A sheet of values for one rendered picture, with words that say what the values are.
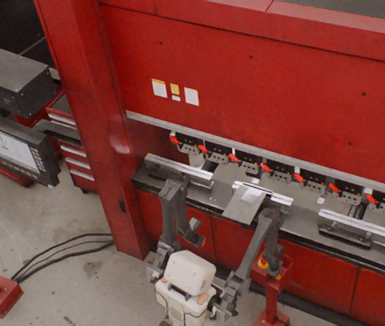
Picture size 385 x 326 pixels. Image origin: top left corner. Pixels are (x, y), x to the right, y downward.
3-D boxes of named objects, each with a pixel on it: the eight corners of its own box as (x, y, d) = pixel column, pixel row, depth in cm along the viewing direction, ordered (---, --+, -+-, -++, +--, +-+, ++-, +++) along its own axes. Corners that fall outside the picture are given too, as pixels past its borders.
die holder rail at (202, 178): (146, 168, 394) (143, 158, 387) (150, 162, 398) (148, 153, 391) (210, 189, 375) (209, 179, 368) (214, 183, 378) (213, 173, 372)
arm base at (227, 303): (211, 303, 279) (231, 316, 274) (218, 288, 279) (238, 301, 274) (218, 303, 287) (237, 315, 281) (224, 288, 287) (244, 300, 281)
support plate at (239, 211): (221, 216, 344) (221, 214, 343) (240, 185, 359) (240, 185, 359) (249, 225, 337) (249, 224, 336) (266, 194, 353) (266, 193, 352)
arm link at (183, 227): (163, 183, 282) (180, 191, 277) (170, 175, 285) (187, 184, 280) (174, 234, 313) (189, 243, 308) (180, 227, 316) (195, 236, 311)
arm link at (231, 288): (223, 294, 279) (232, 299, 277) (231, 275, 279) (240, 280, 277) (229, 293, 288) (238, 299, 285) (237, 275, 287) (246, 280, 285)
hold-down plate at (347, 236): (318, 232, 343) (319, 229, 341) (322, 226, 346) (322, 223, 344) (369, 250, 331) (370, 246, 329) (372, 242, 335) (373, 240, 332)
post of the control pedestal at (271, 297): (265, 321, 388) (265, 278, 350) (269, 315, 391) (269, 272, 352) (272, 326, 386) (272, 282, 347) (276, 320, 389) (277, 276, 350)
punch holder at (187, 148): (177, 151, 360) (174, 132, 348) (184, 142, 365) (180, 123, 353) (198, 157, 354) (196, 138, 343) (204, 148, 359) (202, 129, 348)
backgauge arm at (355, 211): (341, 233, 357) (343, 220, 347) (370, 165, 394) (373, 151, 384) (354, 238, 354) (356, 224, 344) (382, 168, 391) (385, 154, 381)
